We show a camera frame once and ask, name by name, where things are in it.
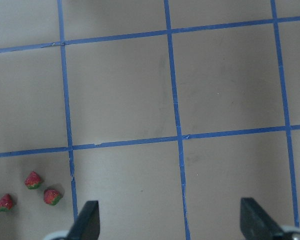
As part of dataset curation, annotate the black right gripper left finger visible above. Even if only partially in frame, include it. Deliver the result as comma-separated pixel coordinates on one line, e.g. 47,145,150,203
67,200,101,240

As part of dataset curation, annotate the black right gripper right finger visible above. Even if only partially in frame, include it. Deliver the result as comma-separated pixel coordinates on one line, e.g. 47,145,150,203
240,197,284,240

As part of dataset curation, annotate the red strawberry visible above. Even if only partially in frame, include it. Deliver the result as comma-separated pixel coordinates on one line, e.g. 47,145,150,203
0,193,14,212
43,188,62,206
24,171,43,190

